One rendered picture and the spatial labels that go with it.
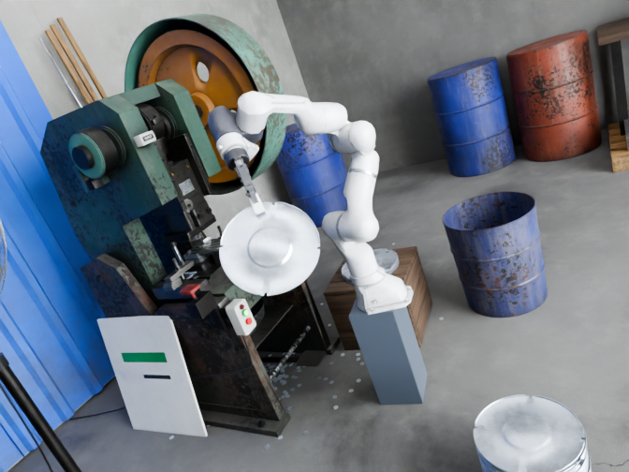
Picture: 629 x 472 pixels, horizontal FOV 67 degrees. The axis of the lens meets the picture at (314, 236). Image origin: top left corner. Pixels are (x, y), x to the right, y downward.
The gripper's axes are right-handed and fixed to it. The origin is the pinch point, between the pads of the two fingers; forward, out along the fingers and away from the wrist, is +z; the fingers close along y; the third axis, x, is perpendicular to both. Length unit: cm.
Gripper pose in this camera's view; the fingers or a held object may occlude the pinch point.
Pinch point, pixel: (256, 205)
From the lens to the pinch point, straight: 142.6
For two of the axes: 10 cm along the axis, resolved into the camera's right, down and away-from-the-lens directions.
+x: 9.1, -3.9, 1.2
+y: -0.6, -4.3, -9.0
